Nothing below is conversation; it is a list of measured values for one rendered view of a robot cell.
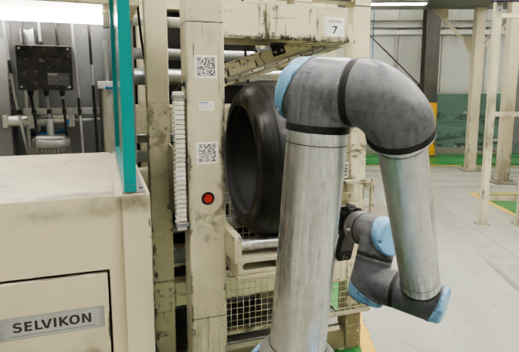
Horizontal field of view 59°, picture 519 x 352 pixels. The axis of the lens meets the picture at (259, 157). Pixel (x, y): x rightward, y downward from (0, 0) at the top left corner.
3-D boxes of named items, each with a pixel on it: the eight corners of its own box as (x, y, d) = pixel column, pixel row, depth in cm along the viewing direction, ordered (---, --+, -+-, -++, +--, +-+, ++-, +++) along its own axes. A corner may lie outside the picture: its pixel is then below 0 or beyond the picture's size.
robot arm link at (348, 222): (381, 244, 124) (349, 248, 121) (371, 241, 128) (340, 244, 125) (379, 211, 124) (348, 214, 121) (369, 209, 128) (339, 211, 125)
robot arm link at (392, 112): (442, 45, 69) (456, 298, 109) (366, 44, 77) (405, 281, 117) (415, 87, 63) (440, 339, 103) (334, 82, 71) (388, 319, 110)
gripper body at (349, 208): (346, 203, 139) (368, 207, 128) (347, 231, 139) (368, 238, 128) (323, 204, 137) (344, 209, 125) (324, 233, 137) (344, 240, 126)
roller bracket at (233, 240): (234, 265, 152) (234, 237, 151) (208, 231, 189) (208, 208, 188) (243, 264, 153) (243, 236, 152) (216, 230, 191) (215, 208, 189)
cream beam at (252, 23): (211, 37, 176) (210, -2, 174) (198, 44, 200) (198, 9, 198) (349, 42, 196) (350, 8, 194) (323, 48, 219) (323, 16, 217)
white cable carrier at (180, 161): (177, 231, 157) (173, 91, 150) (174, 226, 162) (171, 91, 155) (190, 229, 158) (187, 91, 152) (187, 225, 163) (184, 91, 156)
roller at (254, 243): (239, 248, 155) (235, 235, 157) (236, 254, 158) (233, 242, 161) (330, 237, 166) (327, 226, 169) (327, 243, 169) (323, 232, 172)
